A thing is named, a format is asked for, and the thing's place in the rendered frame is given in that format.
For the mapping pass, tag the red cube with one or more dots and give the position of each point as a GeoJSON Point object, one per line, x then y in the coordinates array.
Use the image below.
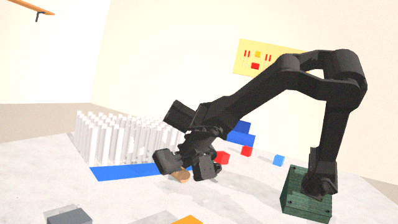
{"type": "Point", "coordinates": [246, 151]}
{"type": "Point", "coordinates": [222, 157]}

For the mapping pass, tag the blue flat strip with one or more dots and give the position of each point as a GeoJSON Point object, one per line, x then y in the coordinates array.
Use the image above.
{"type": "Point", "coordinates": [124, 172]}

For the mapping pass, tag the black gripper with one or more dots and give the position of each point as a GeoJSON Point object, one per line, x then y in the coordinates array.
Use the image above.
{"type": "Point", "coordinates": [168, 163]}

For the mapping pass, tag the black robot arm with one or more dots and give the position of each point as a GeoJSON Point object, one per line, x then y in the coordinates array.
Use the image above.
{"type": "Point", "coordinates": [343, 88]}

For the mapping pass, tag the small light blue cube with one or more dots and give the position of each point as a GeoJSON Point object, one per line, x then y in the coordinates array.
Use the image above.
{"type": "Point", "coordinates": [278, 160]}

